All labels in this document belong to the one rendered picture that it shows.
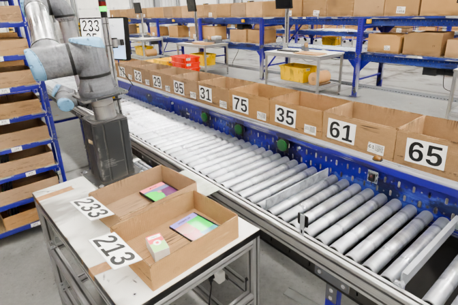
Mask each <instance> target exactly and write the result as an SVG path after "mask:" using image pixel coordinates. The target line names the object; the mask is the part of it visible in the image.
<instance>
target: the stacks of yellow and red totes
mask: <svg viewBox="0 0 458 305"><path fill-rule="evenodd" d="M199 58H200V56H195V55H190V54H180V55H173V56H170V57H166V58H159V59H150V60H144V61H149V62H153V63H159V64H163V65H170V66H174V67H180V68H185V69H191V70H195V71H200V61H199Z"/></svg>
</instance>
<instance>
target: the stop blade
mask: <svg viewBox="0 0 458 305"><path fill-rule="evenodd" d="M328 173H329V169H328V168H326V169H325V170H322V171H321V172H318V173H317V174H314V175H313V176H310V177H309V178H306V179H304V180H302V181H300V182H299V183H297V184H295V185H293V186H291V187H289V188H287V189H285V190H283V191H281V192H279V193H277V194H275V195H273V196H271V197H270V198H268V199H266V210H267V209H269V208H271V207H273V206H274V205H276V204H278V203H280V202H282V201H284V200H285V199H288V198H289V197H291V196H293V195H295V194H297V193H299V192H300V191H302V190H304V189H306V188H308V187H310V186H311V185H313V184H316V183H317V182H319V181H321V180H323V179H325V178H326V177H328Z"/></svg>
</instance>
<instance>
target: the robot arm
mask: <svg viewBox="0 0 458 305"><path fill-rule="evenodd" d="M20 6H21V10H22V13H23V15H24V17H25V18H27V21H28V25H29V30H30V34H31V40H32V44H31V46H30V48H28V49H25V50H24V54H25V56H26V59H27V62H28V64H29V67H30V70H31V73H32V75H33V78H34V80H35V81H37V82H39V81H47V80H53V79H57V78H64V77H68V76H74V79H75V81H76V86H77V90H74V89H71V88H69V87H66V86H63V85H61V84H56V85H55V87H54V89H53V90H52V96H53V97H56V100H57V105H58V107H59V109H60V110H62V111H65V112H68V111H70V110H72V109H73V108H74V107H77V106H81V107H84V108H86V109H89V110H93V108H92V106H91V103H82V102H80V101H78V100H77V99H75V98H73V97H72V95H73V94H76V93H79V96H80V97H81V98H94V97H102V96H106V95H110V94H113V93H116V92H117V91H118V90H119V85H118V84H117V82H116V81H115V79H114V78H113V77H112V74H111V71H110V66H109V63H108V57H107V54H106V49H105V46H104V43H103V40H102V38H100V37H78V34H77V30H76V25H75V23H74V19H75V17H76V15H75V12H74V10H73V8H72V7H71V5H70V4H69V3H68V2H67V1H65V0H20ZM52 15H53V16H54V17H55V20H57V21H58V22H59V26H60V29H61V33H62V36H63V40H64V44H61V43H60V42H58V41H57V39H56V35H55V32H54V29H53V26H52V23H51V20H50V16H52Z"/></svg>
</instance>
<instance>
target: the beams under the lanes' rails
mask: <svg viewBox="0 0 458 305"><path fill-rule="evenodd" d="M48 96H49V97H50V98H51V99H53V100H54V101H56V102H57V100H56V99H55V98H54V97H52V96H51V95H49V94H48ZM70 111H71V112H73V113H74V114H75V115H77V116H78V117H80V118H82V117H84V116H82V115H80V114H79V113H77V112H76V111H74V110H70ZM132 152H133V153H134V154H136V155H138V156H139V157H141V158H142V159H143V160H145V161H146V162H148V163H150V164H151V165H153V166H154V167H155V166H158V165H159V164H157V163H156V162H154V161H152V160H151V159H150V158H148V157H146V156H144V155H143V154H142V153H140V152H138V151H137V150H135V149H134V148H132ZM412 220H413V219H410V220H409V221H408V222H407V223H405V224H404V225H403V226H404V227H405V226H406V225H407V224H408V223H409V222H410V221H412ZM428 228H429V226H428V225H427V226H426V227H425V228H424V229H423V230H422V231H421V232H420V234H423V233H424V232H425V231H426V230H427V229H428ZM260 237H262V238H264V239H265V240H266V241H268V242H270V243H271V244H272V245H274V246H276V247H277V248H278V249H280V250H281V251H283V252H284V253H286V254H287V255H289V256H291V257H292V258H294V259H295V260H297V261H298V262H300V263H301V264H303V265H304V266H306V267H307V268H309V269H310V270H312V271H313V272H315V273H316V274H317V275H318V276H320V277H322V278H323V279H324V280H326V281H328V282H329V283H330V284H332V285H334V286H335V287H336V288H338V289H340V290H341V291H343V292H344V293H346V294H348V295H350V296H351V297H353V298H354V299H355V300H357V301H359V302H360V303H362V304H363V305H378V304H376V303H375V302H373V301H372V300H370V299H369V298H367V297H365V296H364V295H363V294H361V293H359V292H358V291H356V290H355V289H353V288H351V287H350V286H348V285H347V284H345V283H343V282H342V281H340V280H339V279H338V278H336V277H334V276H333V275H331V274H329V273H328V272H326V271H325V270H323V269H322V268H320V267H318V266H317V265H316V264H314V263H312V262H311V261H309V260H308V259H306V258H304V257H303V256H301V255H300V254H298V253H297V252H295V251H293V250H292V249H291V248H289V247H287V246H286V245H284V244H282V243H281V242H280V241H278V240H276V239H274V238H273V237H272V236H270V235H268V234H267V233H265V232H264V231H262V230H260ZM443 244H445V245H447V246H450V247H452V248H455V249H457V250H458V238H456V237H454V236H449V237H448V238H447V239H446V241H445V242H444V243H443Z"/></svg>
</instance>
